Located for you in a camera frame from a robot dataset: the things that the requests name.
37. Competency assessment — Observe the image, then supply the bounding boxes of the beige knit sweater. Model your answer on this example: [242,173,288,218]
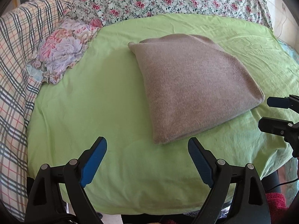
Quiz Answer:
[128,34,265,144]

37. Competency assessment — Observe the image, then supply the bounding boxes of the red fuzzy cloth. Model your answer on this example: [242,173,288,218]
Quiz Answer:
[266,193,287,223]

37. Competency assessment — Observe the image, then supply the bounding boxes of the green bed sheet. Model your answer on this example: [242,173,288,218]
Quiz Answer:
[27,14,298,215]

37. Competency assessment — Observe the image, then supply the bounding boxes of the large floral pillow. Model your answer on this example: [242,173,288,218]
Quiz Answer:
[26,18,102,84]

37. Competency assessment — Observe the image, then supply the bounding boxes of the plaid blanket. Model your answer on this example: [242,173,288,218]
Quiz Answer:
[1,0,71,221]

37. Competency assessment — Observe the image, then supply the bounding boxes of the small floral quilt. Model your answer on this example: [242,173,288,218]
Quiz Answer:
[70,0,273,29]

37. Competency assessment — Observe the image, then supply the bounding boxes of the black cable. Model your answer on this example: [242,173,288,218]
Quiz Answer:
[264,178,299,192]

